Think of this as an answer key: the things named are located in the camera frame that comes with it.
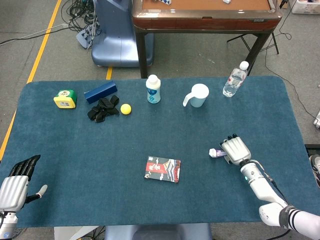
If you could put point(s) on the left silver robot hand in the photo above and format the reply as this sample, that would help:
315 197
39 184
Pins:
13 190

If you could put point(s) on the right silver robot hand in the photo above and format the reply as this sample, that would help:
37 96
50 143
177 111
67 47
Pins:
236 150

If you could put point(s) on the purple white toothpaste tube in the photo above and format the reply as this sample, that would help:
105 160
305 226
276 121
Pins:
215 152

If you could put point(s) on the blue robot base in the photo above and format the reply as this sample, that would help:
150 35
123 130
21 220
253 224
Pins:
115 45

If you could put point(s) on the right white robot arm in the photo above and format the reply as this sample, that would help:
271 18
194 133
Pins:
260 185

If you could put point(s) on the clear water bottle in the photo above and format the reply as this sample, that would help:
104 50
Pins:
233 82

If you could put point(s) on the grey sneaker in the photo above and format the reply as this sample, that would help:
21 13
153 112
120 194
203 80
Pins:
315 167

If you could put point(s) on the white milk bottle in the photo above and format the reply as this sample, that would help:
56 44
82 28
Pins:
153 91

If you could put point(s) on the yellow green plastic box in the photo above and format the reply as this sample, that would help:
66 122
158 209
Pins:
65 100

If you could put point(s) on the blue robot torso base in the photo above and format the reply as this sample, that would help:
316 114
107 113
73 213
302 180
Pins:
160 232

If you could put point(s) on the yellow ball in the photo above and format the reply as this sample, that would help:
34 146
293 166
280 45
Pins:
125 109

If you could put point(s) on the blue rectangular box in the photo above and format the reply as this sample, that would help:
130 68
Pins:
100 91

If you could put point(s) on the brown mahjong table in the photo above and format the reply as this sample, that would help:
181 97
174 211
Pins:
205 21

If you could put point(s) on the small mahjong tile stack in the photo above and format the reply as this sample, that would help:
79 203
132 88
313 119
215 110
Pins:
227 1

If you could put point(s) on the white storage crate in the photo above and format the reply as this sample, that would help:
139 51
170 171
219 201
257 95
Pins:
306 6

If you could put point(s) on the blue white snake puzzle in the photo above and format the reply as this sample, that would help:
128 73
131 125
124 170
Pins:
165 1

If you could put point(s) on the blue power strip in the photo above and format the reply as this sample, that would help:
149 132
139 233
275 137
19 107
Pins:
86 37

